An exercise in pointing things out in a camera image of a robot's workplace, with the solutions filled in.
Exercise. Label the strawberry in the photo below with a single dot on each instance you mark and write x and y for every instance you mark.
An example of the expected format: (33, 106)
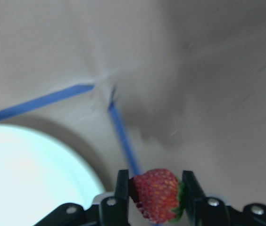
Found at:
(158, 195)

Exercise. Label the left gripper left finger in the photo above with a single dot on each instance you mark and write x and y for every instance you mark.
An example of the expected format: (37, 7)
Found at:
(122, 194)

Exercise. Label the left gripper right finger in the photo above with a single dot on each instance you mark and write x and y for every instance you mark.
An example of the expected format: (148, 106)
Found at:
(194, 196)

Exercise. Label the light green plate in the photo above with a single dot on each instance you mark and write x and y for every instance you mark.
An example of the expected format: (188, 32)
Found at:
(38, 173)

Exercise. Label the brown paper table cover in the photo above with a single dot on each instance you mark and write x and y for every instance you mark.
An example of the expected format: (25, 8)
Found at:
(143, 84)

